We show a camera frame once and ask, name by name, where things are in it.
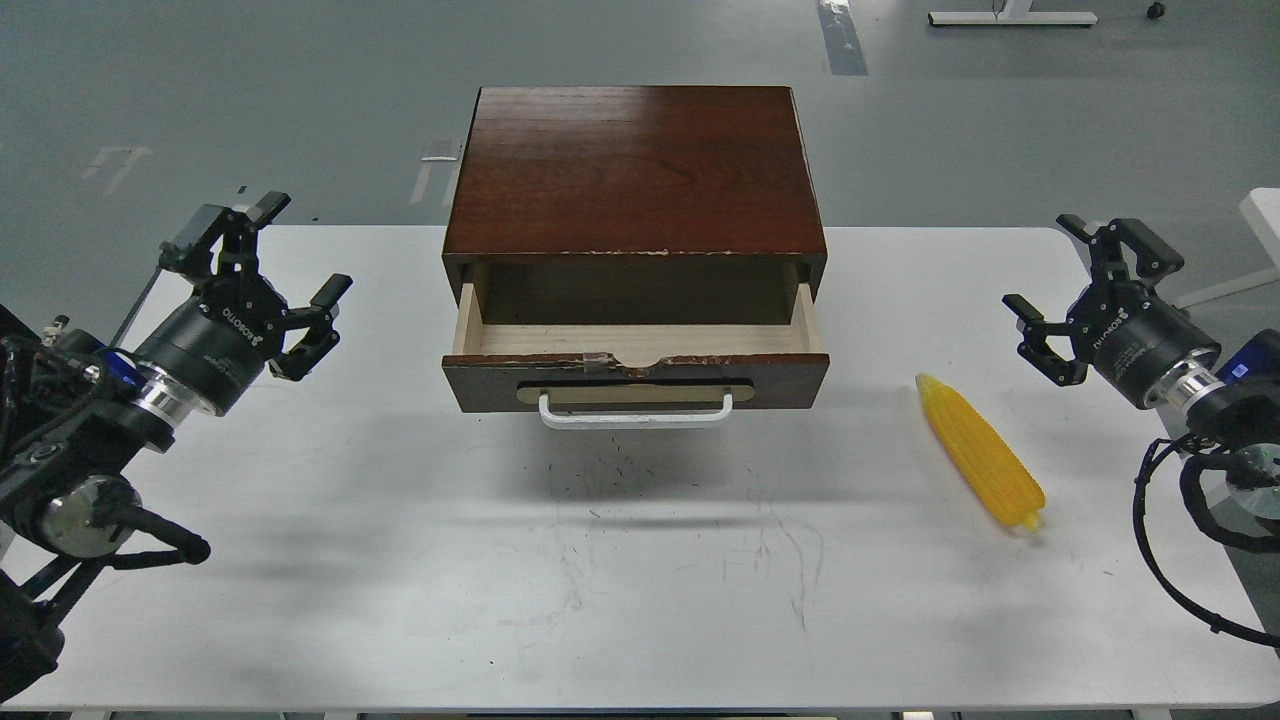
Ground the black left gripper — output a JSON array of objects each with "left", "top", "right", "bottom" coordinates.
[{"left": 134, "top": 191, "right": 353, "bottom": 416}]

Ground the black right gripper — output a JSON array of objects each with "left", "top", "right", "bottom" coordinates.
[{"left": 1002, "top": 214, "right": 1222, "bottom": 409}]

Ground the yellow corn cob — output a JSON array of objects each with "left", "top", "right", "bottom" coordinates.
[{"left": 914, "top": 372, "right": 1046, "bottom": 532}]

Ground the wooden drawer with white handle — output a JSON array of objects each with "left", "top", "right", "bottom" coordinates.
[{"left": 442, "top": 283, "right": 831, "bottom": 415}]

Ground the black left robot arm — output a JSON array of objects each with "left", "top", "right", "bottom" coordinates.
[{"left": 3, "top": 192, "right": 352, "bottom": 700}]

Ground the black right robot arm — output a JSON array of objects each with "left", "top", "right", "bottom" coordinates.
[{"left": 1004, "top": 214, "right": 1277, "bottom": 553}]

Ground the white chair base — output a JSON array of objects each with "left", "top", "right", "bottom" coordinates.
[{"left": 1172, "top": 187, "right": 1279, "bottom": 307}]

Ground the white table leg base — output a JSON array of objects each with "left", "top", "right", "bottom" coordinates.
[{"left": 927, "top": 1, "right": 1098, "bottom": 28}]

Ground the dark wooden cabinet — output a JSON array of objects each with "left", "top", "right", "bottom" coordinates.
[{"left": 442, "top": 85, "right": 828, "bottom": 293}]

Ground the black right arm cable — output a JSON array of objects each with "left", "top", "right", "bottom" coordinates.
[{"left": 1132, "top": 436, "right": 1280, "bottom": 650}]

